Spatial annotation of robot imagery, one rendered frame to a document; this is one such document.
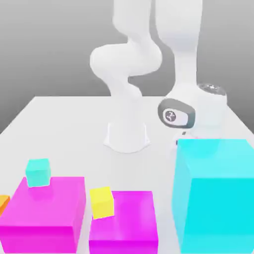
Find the small yellow cube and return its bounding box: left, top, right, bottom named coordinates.
left=89, top=186, right=115, bottom=220

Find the small orange cube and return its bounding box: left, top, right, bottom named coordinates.
left=0, top=194, right=11, bottom=216

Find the large cyan box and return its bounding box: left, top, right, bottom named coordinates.
left=172, top=138, right=254, bottom=254

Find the large magenta box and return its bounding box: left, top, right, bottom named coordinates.
left=88, top=190, right=159, bottom=254
left=0, top=176, right=86, bottom=254

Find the small teal cube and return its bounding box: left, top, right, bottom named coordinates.
left=25, top=158, right=52, bottom=188

